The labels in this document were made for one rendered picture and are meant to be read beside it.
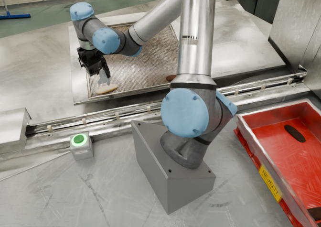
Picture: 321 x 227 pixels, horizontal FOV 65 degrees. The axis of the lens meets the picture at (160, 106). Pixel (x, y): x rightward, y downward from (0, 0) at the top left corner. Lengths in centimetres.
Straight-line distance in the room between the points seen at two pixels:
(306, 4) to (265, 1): 190
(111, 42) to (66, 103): 55
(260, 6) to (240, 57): 187
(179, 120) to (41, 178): 63
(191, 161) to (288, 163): 43
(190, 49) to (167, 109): 15
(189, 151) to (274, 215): 36
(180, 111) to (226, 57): 81
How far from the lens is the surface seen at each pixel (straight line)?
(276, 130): 115
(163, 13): 85
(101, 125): 107
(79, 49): 99
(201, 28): 63
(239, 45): 145
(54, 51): 170
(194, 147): 75
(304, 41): 134
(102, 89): 117
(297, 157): 109
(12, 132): 111
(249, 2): 310
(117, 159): 100
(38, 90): 142
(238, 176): 98
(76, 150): 99
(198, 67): 61
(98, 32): 83
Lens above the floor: 164
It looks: 44 degrees down
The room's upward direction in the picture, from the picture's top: 2 degrees counter-clockwise
